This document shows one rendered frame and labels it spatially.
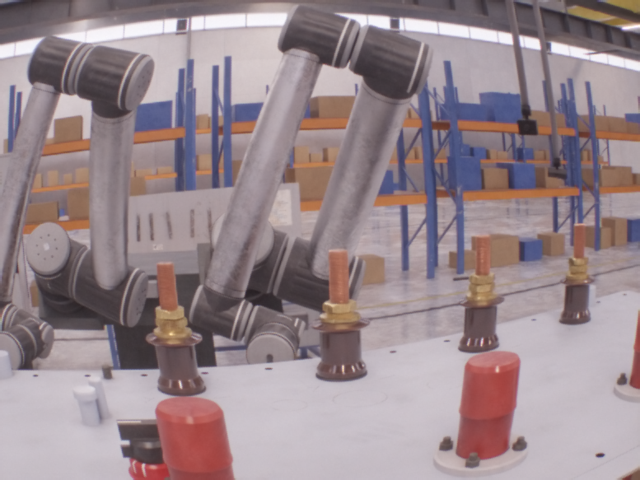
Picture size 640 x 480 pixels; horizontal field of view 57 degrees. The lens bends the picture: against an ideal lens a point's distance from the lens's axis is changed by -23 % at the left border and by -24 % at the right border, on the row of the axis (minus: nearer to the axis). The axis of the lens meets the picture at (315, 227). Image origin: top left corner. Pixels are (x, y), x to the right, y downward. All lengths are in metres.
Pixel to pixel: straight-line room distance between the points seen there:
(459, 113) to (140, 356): 7.53
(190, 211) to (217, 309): 4.15
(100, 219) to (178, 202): 3.92
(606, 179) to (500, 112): 2.67
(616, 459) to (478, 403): 0.22
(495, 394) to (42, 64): 1.37
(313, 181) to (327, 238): 7.19
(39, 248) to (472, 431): 1.79
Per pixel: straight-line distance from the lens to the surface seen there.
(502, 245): 10.47
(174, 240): 5.88
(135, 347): 3.30
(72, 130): 8.74
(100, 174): 1.84
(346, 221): 2.05
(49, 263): 2.27
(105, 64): 1.66
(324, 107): 9.41
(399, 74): 1.71
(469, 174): 10.22
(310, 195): 9.29
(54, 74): 1.72
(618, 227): 12.44
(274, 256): 2.24
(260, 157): 1.71
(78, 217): 8.84
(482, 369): 0.74
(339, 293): 1.14
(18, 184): 1.77
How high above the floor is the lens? 1.72
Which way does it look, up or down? 6 degrees down
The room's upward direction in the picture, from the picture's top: 3 degrees counter-clockwise
